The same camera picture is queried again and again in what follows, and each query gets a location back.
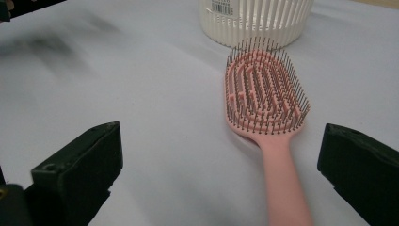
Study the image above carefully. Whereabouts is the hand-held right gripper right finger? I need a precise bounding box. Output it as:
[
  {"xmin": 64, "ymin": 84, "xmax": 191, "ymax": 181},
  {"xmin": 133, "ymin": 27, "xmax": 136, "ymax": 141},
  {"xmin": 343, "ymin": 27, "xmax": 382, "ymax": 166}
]
[{"xmin": 317, "ymin": 122, "xmax": 399, "ymax": 226}]

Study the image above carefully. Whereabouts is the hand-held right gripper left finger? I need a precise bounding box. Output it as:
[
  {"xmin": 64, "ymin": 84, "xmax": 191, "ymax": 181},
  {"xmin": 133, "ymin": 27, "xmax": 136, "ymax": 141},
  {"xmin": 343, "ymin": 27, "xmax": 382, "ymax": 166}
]
[{"xmin": 24, "ymin": 121, "xmax": 124, "ymax": 226}]

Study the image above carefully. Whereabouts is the pink hairbrush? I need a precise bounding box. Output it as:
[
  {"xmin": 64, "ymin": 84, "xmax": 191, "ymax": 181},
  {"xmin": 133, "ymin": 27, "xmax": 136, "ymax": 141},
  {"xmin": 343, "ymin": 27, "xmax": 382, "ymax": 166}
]
[{"xmin": 224, "ymin": 37, "xmax": 314, "ymax": 226}]

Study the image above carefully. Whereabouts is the white ribbed plastic basket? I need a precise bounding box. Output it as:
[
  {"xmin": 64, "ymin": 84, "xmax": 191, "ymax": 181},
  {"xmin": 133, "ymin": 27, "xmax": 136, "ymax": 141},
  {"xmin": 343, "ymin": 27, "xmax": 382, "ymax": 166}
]
[{"xmin": 199, "ymin": 0, "xmax": 315, "ymax": 50}]

